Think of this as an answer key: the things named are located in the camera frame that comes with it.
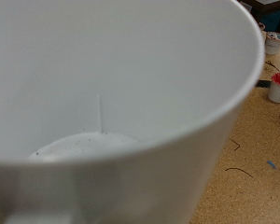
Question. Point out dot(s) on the short black tape piece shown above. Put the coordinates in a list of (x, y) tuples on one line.
[(264, 83)]

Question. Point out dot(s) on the white coffee pod blue lid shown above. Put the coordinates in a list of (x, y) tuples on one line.
[(273, 43)]

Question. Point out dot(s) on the white coffee pod red lid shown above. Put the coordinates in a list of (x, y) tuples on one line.
[(278, 90)]

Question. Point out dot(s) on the small blue scrap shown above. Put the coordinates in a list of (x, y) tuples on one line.
[(271, 164)]

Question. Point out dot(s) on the dark wooden table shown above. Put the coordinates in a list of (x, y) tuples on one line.
[(267, 9)]

